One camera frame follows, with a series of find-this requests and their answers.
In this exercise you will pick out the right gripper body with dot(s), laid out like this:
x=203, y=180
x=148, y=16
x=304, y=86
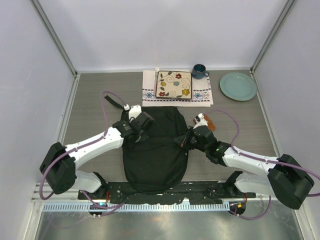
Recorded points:
x=194, y=143

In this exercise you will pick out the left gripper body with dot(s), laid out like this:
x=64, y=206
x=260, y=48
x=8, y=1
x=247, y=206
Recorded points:
x=130, y=120

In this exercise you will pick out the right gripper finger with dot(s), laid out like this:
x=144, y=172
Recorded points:
x=180, y=141
x=188, y=139

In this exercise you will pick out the brown leather wallet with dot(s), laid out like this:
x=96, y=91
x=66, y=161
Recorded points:
x=210, y=124

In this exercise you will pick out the black student backpack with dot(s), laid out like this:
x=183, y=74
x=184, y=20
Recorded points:
x=157, y=161

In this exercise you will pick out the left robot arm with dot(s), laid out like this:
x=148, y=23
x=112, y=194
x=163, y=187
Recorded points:
x=60, y=167

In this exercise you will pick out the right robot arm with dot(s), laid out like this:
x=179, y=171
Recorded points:
x=279, y=177

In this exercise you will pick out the patterned white placemat cloth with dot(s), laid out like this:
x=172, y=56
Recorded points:
x=201, y=95

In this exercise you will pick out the square floral ceramic plate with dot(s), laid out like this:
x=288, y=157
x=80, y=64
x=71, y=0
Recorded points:
x=174, y=85

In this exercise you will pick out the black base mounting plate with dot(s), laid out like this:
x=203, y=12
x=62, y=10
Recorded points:
x=197, y=192

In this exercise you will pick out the round teal plate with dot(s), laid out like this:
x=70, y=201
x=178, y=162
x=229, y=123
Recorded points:
x=238, y=86

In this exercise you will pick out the dark blue ceramic mug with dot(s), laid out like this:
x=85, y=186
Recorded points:
x=199, y=71

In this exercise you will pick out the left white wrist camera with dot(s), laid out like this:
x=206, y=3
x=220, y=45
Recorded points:
x=132, y=111

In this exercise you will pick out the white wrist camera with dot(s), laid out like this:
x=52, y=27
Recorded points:
x=200, y=120
x=132, y=111

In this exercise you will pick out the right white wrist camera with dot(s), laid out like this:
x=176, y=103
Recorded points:
x=200, y=120

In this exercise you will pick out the slotted cable duct rail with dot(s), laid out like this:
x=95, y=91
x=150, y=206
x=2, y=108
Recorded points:
x=185, y=206

